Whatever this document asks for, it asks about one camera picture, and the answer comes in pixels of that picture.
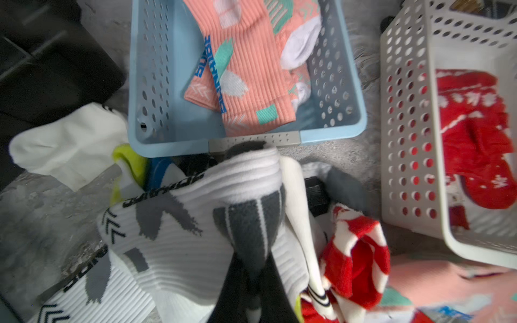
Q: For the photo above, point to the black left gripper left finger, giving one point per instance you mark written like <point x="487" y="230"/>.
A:
<point x="233" y="299"/>

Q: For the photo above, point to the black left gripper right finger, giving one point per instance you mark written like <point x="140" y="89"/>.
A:
<point x="275" y="306"/>

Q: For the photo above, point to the white grey patterned sock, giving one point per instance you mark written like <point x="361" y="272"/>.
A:
<point x="169" y="249"/>

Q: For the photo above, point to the red white striped sock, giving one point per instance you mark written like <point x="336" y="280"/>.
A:
<point x="355" y="267"/>

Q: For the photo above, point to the white neon yellow sock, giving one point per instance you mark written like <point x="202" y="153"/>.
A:
<point x="140" y="174"/>

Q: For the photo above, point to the pink sock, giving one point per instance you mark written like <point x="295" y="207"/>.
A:
<point x="439" y="288"/>
<point x="253" y="67"/>

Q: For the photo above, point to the red christmas sock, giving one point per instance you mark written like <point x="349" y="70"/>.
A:
<point x="475" y="140"/>

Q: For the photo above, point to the light blue right basket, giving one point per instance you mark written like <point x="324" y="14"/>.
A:
<point x="166" y="48"/>

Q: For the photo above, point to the white perforated basket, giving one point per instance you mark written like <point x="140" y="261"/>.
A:
<point x="425" y="39"/>

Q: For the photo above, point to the pink sock on table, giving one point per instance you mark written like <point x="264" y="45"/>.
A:
<point x="439" y="288"/>

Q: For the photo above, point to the plain white sock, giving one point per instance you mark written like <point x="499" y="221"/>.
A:
<point x="76" y="149"/>

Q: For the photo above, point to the black plastic toolbox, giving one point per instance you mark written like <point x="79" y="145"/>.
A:
<point x="50" y="66"/>

